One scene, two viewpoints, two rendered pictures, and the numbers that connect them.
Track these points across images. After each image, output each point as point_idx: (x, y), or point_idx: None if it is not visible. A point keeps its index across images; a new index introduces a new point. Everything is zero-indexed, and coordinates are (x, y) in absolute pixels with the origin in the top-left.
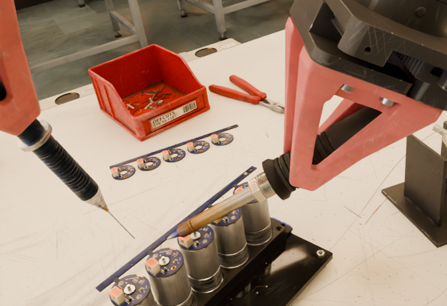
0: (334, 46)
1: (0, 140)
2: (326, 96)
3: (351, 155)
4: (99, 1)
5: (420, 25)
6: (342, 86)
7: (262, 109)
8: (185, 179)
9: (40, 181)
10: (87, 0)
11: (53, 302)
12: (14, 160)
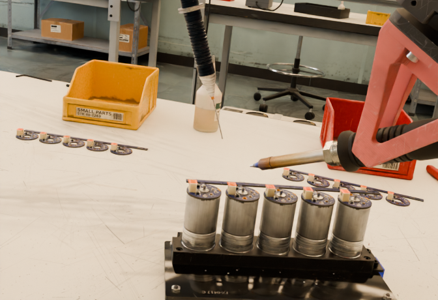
0: (418, 21)
1: (231, 120)
2: (391, 57)
3: (407, 139)
4: (430, 118)
5: None
6: (407, 53)
7: None
8: (334, 205)
9: (231, 151)
10: (420, 112)
11: (167, 207)
12: (228, 134)
